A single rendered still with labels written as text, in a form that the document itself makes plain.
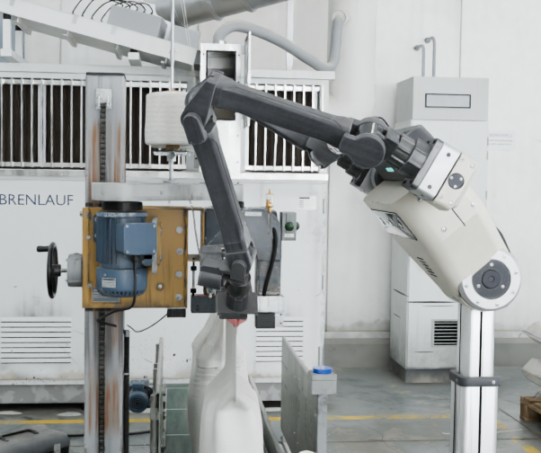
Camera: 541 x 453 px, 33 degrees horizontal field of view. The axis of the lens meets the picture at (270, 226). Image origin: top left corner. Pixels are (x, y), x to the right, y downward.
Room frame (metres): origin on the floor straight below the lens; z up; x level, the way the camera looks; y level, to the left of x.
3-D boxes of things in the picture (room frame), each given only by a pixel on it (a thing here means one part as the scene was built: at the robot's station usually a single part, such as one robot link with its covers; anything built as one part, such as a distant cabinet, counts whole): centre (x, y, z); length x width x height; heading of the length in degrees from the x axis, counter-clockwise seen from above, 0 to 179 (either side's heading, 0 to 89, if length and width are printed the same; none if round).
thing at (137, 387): (4.53, 0.62, 0.35); 0.30 x 0.15 x 0.15; 6
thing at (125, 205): (2.73, 0.44, 1.35); 0.12 x 0.12 x 0.04
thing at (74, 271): (2.93, 0.62, 1.14); 0.11 x 0.06 x 0.11; 6
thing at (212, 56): (5.36, 0.31, 1.82); 0.51 x 0.27 x 0.71; 6
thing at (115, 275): (2.73, 0.44, 1.21); 0.15 x 0.15 x 0.25
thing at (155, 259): (2.81, 0.36, 1.23); 0.28 x 0.07 x 0.16; 6
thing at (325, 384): (2.82, -0.17, 0.81); 0.08 x 0.08 x 0.06; 6
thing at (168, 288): (2.97, 0.44, 1.18); 0.34 x 0.25 x 0.31; 96
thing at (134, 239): (2.64, 0.39, 1.25); 0.10 x 0.08 x 0.12; 121
